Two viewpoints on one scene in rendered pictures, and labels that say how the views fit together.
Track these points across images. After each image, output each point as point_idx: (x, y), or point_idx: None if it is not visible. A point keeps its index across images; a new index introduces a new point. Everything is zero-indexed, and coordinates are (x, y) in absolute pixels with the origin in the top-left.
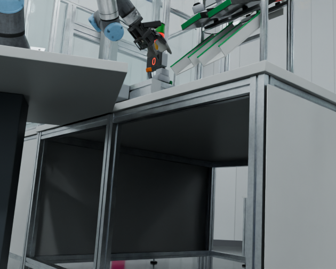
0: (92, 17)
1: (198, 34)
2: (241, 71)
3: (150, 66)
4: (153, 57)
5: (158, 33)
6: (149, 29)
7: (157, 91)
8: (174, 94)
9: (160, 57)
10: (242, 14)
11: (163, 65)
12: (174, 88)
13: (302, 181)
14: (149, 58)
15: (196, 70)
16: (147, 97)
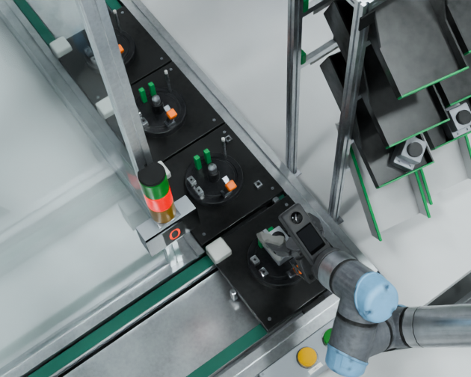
0: (366, 365)
1: (343, 153)
2: None
3: (164, 246)
4: (173, 230)
5: (321, 225)
6: (328, 241)
7: (449, 286)
8: None
9: (196, 217)
10: None
11: None
12: None
13: None
14: (154, 240)
15: (338, 189)
16: (431, 301)
